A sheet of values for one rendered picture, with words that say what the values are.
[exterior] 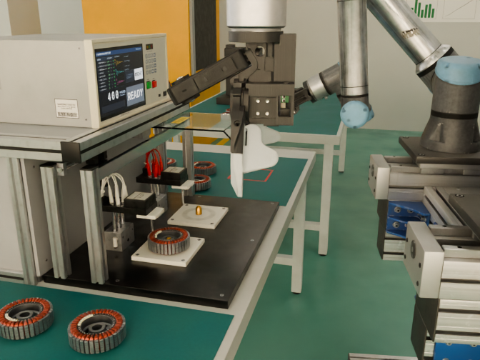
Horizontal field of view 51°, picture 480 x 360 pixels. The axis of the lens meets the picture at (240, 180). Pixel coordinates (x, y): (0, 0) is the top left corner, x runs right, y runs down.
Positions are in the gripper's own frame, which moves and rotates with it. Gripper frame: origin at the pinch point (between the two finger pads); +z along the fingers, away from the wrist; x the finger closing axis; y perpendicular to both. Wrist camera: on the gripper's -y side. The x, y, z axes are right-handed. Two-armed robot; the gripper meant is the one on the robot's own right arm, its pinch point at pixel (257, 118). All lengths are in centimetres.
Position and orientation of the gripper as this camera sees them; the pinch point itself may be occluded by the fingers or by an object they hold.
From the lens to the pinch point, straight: 162.3
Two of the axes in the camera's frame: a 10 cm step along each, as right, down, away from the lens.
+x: 4.9, 8.6, 1.7
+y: -2.5, 3.2, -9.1
